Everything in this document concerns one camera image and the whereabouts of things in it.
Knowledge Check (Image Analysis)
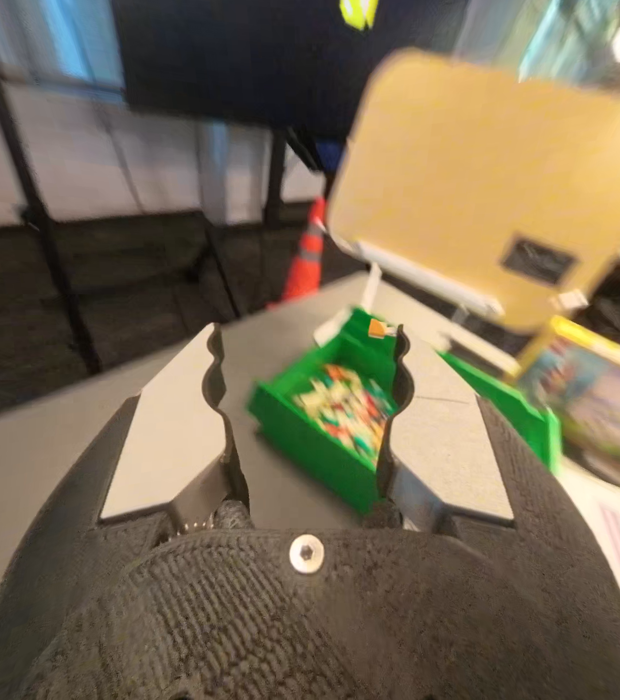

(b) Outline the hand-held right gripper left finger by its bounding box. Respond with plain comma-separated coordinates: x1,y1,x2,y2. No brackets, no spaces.
99,323,250,530

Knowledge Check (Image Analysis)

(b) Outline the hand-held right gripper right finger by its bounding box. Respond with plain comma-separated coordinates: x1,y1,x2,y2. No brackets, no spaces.
377,324,515,534

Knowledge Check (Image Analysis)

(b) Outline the pile of lego pieces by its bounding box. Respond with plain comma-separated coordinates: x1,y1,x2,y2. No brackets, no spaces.
290,363,398,460

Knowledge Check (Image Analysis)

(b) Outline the green plastic bin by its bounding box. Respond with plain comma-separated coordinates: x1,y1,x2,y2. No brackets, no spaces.
247,307,562,515

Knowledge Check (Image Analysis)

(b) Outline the yellow lego box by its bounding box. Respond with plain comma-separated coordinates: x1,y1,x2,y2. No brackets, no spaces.
518,316,620,493

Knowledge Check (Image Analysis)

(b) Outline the white instruction booklet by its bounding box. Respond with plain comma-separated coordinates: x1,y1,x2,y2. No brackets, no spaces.
558,465,620,652

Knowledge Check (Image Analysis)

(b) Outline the orange traffic cone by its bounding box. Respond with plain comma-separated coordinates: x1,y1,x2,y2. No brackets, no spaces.
269,197,327,307

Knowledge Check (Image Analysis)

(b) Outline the black light stand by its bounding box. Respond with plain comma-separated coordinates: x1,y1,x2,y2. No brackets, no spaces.
0,0,103,378

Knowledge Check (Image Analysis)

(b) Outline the dark display screen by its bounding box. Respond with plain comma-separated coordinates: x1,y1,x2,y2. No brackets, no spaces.
110,0,469,137

